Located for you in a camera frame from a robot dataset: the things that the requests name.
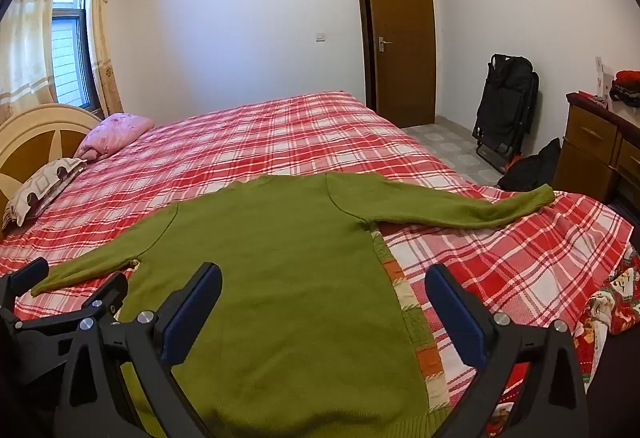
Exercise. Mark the brown wooden door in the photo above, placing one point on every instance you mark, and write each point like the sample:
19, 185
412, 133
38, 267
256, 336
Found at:
400, 37

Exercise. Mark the white card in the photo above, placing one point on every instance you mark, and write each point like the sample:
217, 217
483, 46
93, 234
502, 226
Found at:
601, 77

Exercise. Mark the brown white patterned pillow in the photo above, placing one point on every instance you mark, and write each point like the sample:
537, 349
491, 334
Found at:
40, 190

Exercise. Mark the wooden bed headboard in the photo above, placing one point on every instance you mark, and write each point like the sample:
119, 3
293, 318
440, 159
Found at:
30, 142

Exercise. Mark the red plaid blanket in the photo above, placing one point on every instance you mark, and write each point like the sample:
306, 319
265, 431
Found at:
300, 137

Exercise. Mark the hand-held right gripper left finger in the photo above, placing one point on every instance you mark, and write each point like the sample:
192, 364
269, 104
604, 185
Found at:
192, 315

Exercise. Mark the window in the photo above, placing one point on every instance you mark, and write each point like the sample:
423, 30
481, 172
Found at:
70, 52

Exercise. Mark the wide beige floral curtain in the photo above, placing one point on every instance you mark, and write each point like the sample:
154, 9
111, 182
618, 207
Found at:
27, 32

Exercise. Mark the wooden dresser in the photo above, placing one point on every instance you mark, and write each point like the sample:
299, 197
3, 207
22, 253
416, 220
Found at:
590, 142

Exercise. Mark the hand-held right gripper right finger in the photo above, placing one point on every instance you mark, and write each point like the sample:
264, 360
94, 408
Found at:
457, 318

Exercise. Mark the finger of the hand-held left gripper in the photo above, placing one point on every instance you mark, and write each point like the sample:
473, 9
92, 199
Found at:
27, 277
109, 295

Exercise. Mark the green knit sweater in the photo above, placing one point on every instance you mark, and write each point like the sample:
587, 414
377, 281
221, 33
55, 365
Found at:
275, 268

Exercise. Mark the pile of red clothes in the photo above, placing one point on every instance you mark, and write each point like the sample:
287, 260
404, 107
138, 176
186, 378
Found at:
627, 85

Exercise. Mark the pink pillow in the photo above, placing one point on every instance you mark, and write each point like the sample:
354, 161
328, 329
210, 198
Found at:
117, 132

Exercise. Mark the black bag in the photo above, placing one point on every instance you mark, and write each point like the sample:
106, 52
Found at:
535, 170

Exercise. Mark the orange item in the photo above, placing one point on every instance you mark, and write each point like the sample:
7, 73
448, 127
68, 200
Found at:
514, 161

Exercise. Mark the red printed quilt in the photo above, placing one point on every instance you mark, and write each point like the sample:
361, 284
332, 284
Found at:
610, 303

